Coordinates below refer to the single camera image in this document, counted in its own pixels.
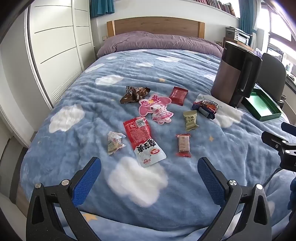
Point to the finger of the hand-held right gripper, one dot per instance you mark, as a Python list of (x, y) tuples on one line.
[(289, 127), (274, 140)]

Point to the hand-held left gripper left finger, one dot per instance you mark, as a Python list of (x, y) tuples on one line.
[(87, 180)]

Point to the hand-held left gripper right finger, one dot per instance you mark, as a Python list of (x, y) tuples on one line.
[(211, 183)]

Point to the green shallow box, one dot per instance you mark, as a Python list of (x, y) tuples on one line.
[(261, 105)]

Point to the small white pastel snack packet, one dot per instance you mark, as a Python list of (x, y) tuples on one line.
[(114, 143)]

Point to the clear red-ended wafer packet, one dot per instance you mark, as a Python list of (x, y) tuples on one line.
[(183, 144)]

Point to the olive green snack packet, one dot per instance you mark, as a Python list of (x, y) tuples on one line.
[(190, 120)]

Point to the long red white snack packet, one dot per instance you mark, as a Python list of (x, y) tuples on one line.
[(138, 134)]

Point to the blue silver snack packet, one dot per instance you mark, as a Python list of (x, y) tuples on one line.
[(207, 106)]

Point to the dark red snack packet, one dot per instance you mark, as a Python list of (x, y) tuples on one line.
[(178, 95)]

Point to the brown snack packet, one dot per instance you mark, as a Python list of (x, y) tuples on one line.
[(134, 93)]

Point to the pink character snack packet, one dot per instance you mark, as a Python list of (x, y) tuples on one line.
[(152, 104)]

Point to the person's right forearm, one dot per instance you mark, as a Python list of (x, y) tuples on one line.
[(293, 201)]

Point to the dark grey chair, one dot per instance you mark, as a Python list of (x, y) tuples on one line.
[(272, 74)]

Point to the blue cloud print blanket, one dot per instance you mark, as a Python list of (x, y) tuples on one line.
[(92, 104)]

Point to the brown black electric kettle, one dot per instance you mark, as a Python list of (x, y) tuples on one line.
[(229, 76)]

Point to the window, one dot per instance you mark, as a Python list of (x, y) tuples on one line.
[(281, 25)]

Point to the grey white printer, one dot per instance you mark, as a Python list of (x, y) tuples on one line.
[(239, 34)]

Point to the teal curtain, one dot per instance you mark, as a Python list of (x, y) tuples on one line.
[(101, 7), (246, 14)]

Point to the row of books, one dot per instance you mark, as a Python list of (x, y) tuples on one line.
[(219, 4)]

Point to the white wardrobe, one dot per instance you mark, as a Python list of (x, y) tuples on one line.
[(57, 34)]

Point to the wooden headboard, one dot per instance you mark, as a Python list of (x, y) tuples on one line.
[(157, 26)]

